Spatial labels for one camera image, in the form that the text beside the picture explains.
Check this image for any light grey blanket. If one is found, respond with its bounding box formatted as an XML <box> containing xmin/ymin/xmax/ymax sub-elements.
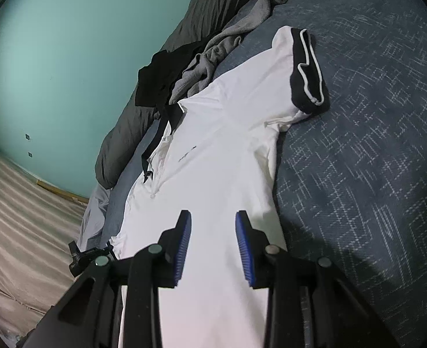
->
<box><xmin>77</xmin><ymin>183</ymin><xmax>110</xmax><ymax>251</ymax></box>

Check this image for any wooden pole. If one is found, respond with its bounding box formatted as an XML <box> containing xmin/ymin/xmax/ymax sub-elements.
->
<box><xmin>36</xmin><ymin>179</ymin><xmax>89</xmax><ymax>204</ymax></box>

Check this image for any dark grey long pillow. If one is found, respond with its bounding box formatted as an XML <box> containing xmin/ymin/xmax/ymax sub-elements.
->
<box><xmin>95</xmin><ymin>0</ymin><xmax>250</xmax><ymax>189</ymax></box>

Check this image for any black garment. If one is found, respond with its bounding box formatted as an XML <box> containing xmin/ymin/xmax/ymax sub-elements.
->
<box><xmin>134</xmin><ymin>39</ymin><xmax>207</xmax><ymax>117</ymax></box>

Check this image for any grey knit sweater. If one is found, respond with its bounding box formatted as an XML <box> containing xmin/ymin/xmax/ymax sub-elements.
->
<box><xmin>168</xmin><ymin>0</ymin><xmax>288</xmax><ymax>104</ymax></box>

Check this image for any white black-collared polo shirt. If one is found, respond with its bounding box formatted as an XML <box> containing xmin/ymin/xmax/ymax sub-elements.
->
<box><xmin>112</xmin><ymin>26</ymin><xmax>324</xmax><ymax>347</ymax></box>

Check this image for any blue patterned bed sheet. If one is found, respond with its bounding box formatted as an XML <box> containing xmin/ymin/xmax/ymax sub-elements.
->
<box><xmin>100</xmin><ymin>0</ymin><xmax>427</xmax><ymax>348</ymax></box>

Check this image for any beige curtain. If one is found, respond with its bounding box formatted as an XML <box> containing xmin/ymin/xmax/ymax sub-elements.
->
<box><xmin>0</xmin><ymin>155</ymin><xmax>85</xmax><ymax>336</ymax></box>

